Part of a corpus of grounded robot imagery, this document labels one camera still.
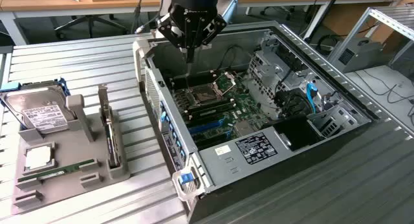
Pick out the grey power supply unit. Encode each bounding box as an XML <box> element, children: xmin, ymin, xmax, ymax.
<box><xmin>197</xmin><ymin>126</ymin><xmax>294</xmax><ymax>189</ymax></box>

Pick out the black office chair base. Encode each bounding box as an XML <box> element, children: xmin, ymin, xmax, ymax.
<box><xmin>246</xmin><ymin>5</ymin><xmax>297</xmax><ymax>21</ymax></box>
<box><xmin>54</xmin><ymin>14</ymin><xmax>129</xmax><ymax>39</ymax></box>

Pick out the square chipset heatsink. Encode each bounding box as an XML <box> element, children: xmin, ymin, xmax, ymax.
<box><xmin>233</xmin><ymin>121</ymin><xmax>260</xmax><ymax>137</ymax></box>

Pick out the grey perforated drive cage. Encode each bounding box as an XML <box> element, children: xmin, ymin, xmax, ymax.
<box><xmin>248</xmin><ymin>49</ymin><xmax>312</xmax><ymax>106</ymax></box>

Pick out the metal socket cover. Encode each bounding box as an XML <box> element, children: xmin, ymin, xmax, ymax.
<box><xmin>212</xmin><ymin>72</ymin><xmax>244</xmax><ymax>98</ymax></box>

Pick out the blue disk wire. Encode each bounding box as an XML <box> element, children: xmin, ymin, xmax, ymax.
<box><xmin>305</xmin><ymin>81</ymin><xmax>320</xmax><ymax>114</ymax></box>

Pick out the open grey PC case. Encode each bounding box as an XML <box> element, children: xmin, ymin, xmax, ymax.
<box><xmin>133</xmin><ymin>20</ymin><xmax>383</xmax><ymax>224</ymax></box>

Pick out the grey parts rack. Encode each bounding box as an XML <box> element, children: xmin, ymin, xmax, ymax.
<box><xmin>11</xmin><ymin>93</ymin><xmax>133</xmax><ymax>215</ymax></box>

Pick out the green graphics card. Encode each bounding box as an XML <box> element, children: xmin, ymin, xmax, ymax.
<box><xmin>98</xmin><ymin>84</ymin><xmax>123</xmax><ymax>169</ymax></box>

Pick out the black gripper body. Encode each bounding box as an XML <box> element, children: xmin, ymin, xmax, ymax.
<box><xmin>170</xmin><ymin>0</ymin><xmax>222</xmax><ymax>49</ymax></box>

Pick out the black labelled RAM stick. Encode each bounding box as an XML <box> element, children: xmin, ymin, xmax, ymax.
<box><xmin>189</xmin><ymin>104</ymin><xmax>237</xmax><ymax>119</ymax></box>

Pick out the black plastic shroud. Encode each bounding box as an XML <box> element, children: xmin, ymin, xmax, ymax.
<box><xmin>262</xmin><ymin>114</ymin><xmax>326</xmax><ymax>152</ymax></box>

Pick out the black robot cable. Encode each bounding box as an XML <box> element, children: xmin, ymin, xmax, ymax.
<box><xmin>134</xmin><ymin>0</ymin><xmax>164</xmax><ymax>34</ymax></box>

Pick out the green motherboard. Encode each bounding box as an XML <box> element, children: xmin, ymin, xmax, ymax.
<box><xmin>170</xmin><ymin>71</ymin><xmax>282</xmax><ymax>149</ymax></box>

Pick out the silver hard disk drive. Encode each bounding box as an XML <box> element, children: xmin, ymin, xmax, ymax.
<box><xmin>5</xmin><ymin>85</ymin><xmax>71</xmax><ymax>134</ymax></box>

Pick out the CPU socket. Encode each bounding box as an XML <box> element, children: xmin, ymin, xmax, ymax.
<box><xmin>190</xmin><ymin>85</ymin><xmax>224</xmax><ymax>107</ymax></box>

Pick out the aluminium profile frame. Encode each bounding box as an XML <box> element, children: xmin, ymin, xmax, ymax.
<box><xmin>326</xmin><ymin>5</ymin><xmax>414</xmax><ymax>67</ymax></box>

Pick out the blue expansion slot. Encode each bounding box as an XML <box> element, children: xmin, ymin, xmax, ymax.
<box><xmin>188</xmin><ymin>118</ymin><xmax>225</xmax><ymax>135</ymax></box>

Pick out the thin socket locking lever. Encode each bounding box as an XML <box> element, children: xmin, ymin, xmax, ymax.
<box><xmin>185</xmin><ymin>62</ymin><xmax>192</xmax><ymax>92</ymax></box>

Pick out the grey vented equipment box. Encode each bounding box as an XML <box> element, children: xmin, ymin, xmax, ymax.
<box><xmin>336</xmin><ymin>37</ymin><xmax>385</xmax><ymax>73</ymax></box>

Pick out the black power wire bundle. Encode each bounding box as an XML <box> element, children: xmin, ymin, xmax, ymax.
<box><xmin>273</xmin><ymin>89</ymin><xmax>309</xmax><ymax>118</ymax></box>

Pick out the green RAM stick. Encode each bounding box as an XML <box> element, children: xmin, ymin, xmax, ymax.
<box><xmin>17</xmin><ymin>160</ymin><xmax>97</xmax><ymax>182</ymax></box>

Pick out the silver disk bay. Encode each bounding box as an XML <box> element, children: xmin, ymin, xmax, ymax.
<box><xmin>308</xmin><ymin>105</ymin><xmax>360</xmax><ymax>140</ymax></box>

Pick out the silver CPU chip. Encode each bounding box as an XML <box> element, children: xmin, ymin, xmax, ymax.
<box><xmin>25</xmin><ymin>146</ymin><xmax>55</xmax><ymax>171</ymax></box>

